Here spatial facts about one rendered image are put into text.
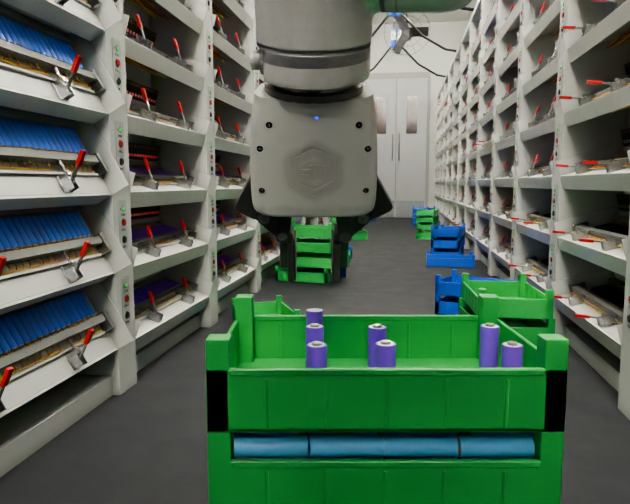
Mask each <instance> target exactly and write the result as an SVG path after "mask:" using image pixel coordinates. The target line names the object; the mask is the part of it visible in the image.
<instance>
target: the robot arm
mask: <svg viewBox="0 0 630 504"><path fill-rule="evenodd" d="M254 1H255V21H256V41H257V43H256V44H257V46H258V47H259V48H260V49H259V51H251V55H250V66H251V69H252V70H260V73H261V74H262V75H264V82H265V83H262V84H260V85H259V86H258V87H257V89H256V90H255V94H254V99H253V106H252V116H251V136H250V167H251V174H250V176H249V178H248V180H247V182H246V183H245V185H244V187H243V189H242V190H241V192H240V194H239V196H238V198H237V200H236V204H235V209H236V211H238V212H240V213H242V214H244V215H246V216H248V217H250V218H252V219H256V220H258V222H259V223H260V224H261V225H262V226H263V227H265V228H266V229H267V230H268V231H269V232H271V233H272V234H273V235H274V236H275V239H276V241H277V242H279V245H280V268H288V282H294V280H296V269H297V250H296V230H294V226H293V225H292V224H291V220H292V217H336V222H337V224H336V225H334V230H332V231H331V276H332V280H334V282H340V268H347V264H348V243H349V242H350V241H351V240H352V236H353V235H355V234H356V233H357V232H358V231H359V230H361V229H362V228H363V227H364V226H365V225H367V224H368V223H369V222H370V220H372V219H376V218H378V217H380V216H382V215H384V214H386V213H388V212H390V211H391V210H392V208H393V206H392V202H391V198H390V196H389V195H388V193H387V191H386V189H385V188H384V186H383V184H382V182H381V180H380V179H379V177H378V175H377V119H376V109H375V101H374V95H373V91H372V89H371V88H370V86H369V85H367V84H365V83H363V82H364V81H366V80H367V79H368V78H369V76H370V58H371V38H372V23H373V17H374V15H375V14H377V13H381V12H391V13H415V14H439V13H449V12H454V11H457V10H460V9H462V8H464V7H465V6H467V5H468V4H469V3H470V2H471V1H472V0H254Z"/></svg>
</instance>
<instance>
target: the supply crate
mask: <svg viewBox="0 0 630 504"><path fill-rule="evenodd" d="M499 306H500V298H499V297H498V296H497V295H495V294H479V295H478V315H323V326H324V343H326V344H327V368H306V315H254V295H253V294H237V296H236V297H235V321H234V322H233V324H232V326H231V327H230V329H229V331H228V333H227V334H210V335H209V336H208V337H207V339H206V341H205V353H206V406H207V432H565V415H566V396H567V377H568V370H567V369H568V350H569V340H568V339H567V338H565V337H563V336H562V335H560V334H538V335H537V347H536V346H535V345H534V344H532V343H531V342H530V341H528V340H527V339H526V338H524V337H523V336H521V335H520V334H519V333H517V332H516V331H515V330H513V329H512V328H510V327H509V326H508V325H506V324H505V323H504V322H502V321H501V320H500V319H499ZM486 323H494V324H495V325H498V326H499V327H500V328H499V354H498V367H482V368H479V351H480V325H482V324H486ZM373 324H381V325H384V326H386V327H387V333H386V340H390V341H392V342H395V343H396V368H368V326H370V325H373ZM508 341H516V342H518V343H520V344H522V345H523V367H501V346H502V343H503V342H508Z"/></svg>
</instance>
